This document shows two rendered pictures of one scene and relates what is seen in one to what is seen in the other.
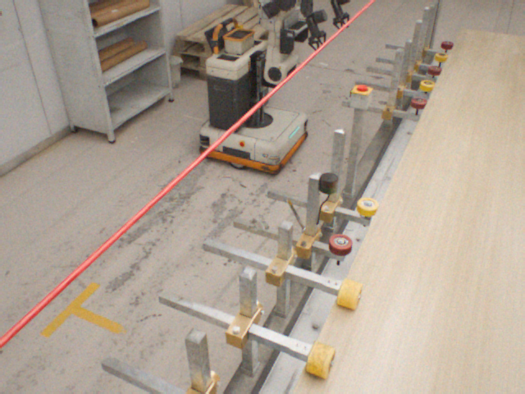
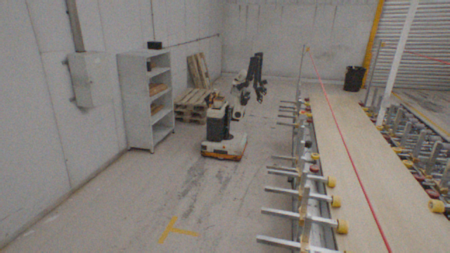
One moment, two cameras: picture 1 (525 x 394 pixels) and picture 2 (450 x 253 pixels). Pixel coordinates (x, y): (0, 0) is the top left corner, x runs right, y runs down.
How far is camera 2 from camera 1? 1.17 m
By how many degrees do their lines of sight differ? 18
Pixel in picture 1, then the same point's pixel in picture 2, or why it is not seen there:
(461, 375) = (384, 202)
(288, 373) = not seen: hidden behind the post
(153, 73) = (164, 119)
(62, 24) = (132, 96)
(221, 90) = (214, 123)
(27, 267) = (135, 213)
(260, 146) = (233, 147)
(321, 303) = not seen: hidden behind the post
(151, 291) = (204, 216)
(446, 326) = (369, 189)
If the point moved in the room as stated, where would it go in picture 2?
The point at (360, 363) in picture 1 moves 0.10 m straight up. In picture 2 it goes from (347, 202) to (350, 190)
